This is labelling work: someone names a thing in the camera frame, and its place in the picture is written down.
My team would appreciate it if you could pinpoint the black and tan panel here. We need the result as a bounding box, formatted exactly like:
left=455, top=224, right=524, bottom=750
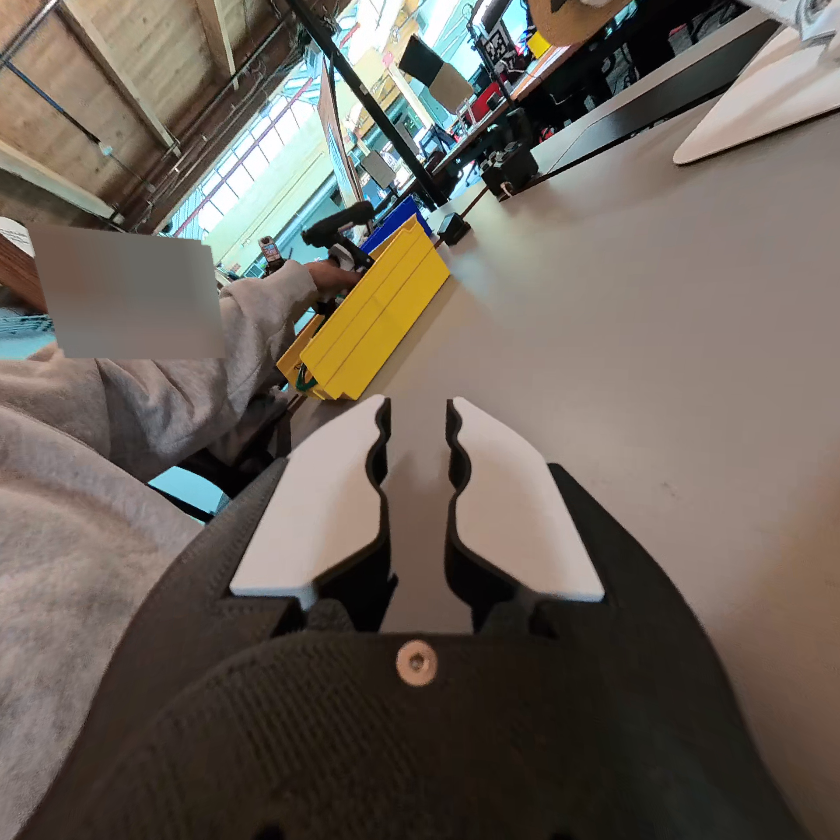
left=399, top=34, right=475, bottom=110

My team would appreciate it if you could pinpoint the black white marker board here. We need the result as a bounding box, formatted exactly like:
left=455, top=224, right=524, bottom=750
left=476, top=18, right=521, bottom=64

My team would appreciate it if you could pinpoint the black chair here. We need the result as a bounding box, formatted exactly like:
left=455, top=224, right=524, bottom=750
left=147, top=394, right=294, bottom=521

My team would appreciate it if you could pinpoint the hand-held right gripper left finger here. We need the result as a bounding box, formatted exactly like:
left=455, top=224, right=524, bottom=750
left=230, top=394, right=395, bottom=611

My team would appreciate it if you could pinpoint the yellow plastic bin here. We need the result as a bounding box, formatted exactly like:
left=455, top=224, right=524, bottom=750
left=276, top=215, right=452, bottom=401

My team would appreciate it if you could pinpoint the black support pole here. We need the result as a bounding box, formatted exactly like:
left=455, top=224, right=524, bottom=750
left=287, top=0, right=448, bottom=206

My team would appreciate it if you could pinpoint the person's left forearm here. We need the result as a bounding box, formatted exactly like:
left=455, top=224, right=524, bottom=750
left=92, top=259, right=322, bottom=483

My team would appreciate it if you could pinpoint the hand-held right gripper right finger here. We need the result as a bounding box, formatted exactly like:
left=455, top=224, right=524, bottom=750
left=444, top=395, right=606, bottom=602

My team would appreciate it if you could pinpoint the blue plastic bin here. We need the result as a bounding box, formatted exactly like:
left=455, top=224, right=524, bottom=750
left=360, top=195, right=434, bottom=255

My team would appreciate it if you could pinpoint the person's left hand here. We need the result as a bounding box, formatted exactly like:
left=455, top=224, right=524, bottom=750
left=307, top=259, right=362, bottom=294

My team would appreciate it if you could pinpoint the black desk cover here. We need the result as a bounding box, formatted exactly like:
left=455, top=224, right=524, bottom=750
left=528, top=98, right=723, bottom=181

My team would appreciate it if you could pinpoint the black desktop device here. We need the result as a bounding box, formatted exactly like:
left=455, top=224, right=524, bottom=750
left=481, top=108, right=541, bottom=198

